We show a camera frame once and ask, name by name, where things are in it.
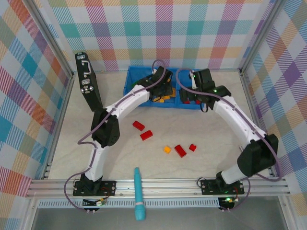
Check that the green lego brick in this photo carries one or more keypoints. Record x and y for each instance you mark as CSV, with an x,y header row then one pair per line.
x,y
135,83

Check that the small red lego brick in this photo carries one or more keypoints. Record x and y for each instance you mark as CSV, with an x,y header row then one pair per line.
x,y
192,147

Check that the small orange lego brick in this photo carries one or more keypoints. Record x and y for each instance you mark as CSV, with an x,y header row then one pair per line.
x,y
167,150

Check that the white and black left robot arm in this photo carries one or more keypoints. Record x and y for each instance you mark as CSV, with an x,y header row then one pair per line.
x,y
127,105

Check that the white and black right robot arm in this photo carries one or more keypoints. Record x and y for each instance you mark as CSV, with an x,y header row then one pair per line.
x,y
233,122

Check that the yellow lego brick grey underside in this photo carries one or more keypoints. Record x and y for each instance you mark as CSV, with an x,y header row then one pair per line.
x,y
157,98

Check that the blue three-compartment bin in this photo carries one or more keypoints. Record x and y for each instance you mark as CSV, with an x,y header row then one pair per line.
x,y
132,74

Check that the teal pen-shaped tool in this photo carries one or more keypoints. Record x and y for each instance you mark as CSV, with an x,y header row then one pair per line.
x,y
139,191

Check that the thin aluminium rail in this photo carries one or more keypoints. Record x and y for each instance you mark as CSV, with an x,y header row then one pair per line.
x,y
227,70

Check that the aluminium corner post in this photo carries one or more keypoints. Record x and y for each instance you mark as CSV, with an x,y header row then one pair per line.
x,y
260,36
54,39

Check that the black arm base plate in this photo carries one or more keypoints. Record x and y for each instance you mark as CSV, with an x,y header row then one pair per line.
x,y
108,188
208,187

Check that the wide aluminium base rail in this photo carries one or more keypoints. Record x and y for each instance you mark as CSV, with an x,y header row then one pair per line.
x,y
168,188

